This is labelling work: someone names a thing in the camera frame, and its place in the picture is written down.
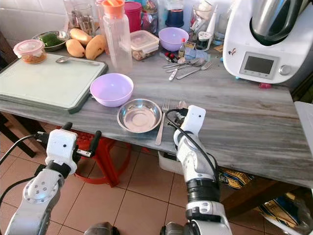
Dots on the steel spoon in cutlery pile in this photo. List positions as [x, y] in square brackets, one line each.
[183, 64]

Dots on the round red lidded food container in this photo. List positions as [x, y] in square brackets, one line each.
[29, 51]

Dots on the clear glass jar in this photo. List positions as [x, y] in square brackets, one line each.
[84, 18]

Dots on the square clear plastic container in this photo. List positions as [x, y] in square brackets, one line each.
[145, 43]

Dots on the clear bottle with orange cap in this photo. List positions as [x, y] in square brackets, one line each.
[117, 39]

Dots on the small purple plastic bowl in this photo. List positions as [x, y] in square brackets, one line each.
[173, 37]

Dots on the small sauce bottle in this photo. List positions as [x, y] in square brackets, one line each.
[182, 48]

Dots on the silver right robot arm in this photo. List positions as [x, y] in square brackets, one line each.
[198, 171]

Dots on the white plastic box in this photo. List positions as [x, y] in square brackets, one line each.
[168, 162]

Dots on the white kitchen food processor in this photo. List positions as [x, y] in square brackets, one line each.
[244, 44]

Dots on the long steel spoon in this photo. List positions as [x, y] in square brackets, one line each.
[62, 59]

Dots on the steel fork in cutlery pile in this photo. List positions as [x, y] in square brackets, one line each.
[195, 70]

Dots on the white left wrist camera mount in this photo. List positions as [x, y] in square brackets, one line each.
[61, 147]

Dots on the white appliance edge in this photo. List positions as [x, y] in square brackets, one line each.
[305, 127]

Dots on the large purple plastic bowl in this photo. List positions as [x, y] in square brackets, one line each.
[111, 90]

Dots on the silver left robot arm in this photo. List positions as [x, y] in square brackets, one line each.
[40, 193]

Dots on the steel bowl with greens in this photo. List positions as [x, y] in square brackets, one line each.
[50, 40]

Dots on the green rimmed cutting board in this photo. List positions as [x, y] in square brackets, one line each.
[49, 81]

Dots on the red plastic stool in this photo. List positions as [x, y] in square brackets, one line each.
[107, 161]

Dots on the empty steel bowl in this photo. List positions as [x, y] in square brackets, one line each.
[139, 116]

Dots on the grey robot right leg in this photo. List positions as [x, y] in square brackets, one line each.
[172, 228]

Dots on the magenta plastic canister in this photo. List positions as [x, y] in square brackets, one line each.
[133, 14]

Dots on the dark blue cup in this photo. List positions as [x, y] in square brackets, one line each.
[175, 18]

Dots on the yellow mango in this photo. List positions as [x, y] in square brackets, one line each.
[75, 48]
[80, 36]
[96, 47]

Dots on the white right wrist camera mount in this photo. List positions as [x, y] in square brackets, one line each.
[194, 119]

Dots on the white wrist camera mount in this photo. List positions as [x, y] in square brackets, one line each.
[194, 119]
[61, 147]

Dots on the patterned blue yellow bag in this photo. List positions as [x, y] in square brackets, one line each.
[279, 205]

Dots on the steel fork beside steel bowl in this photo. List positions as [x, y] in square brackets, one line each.
[162, 122]

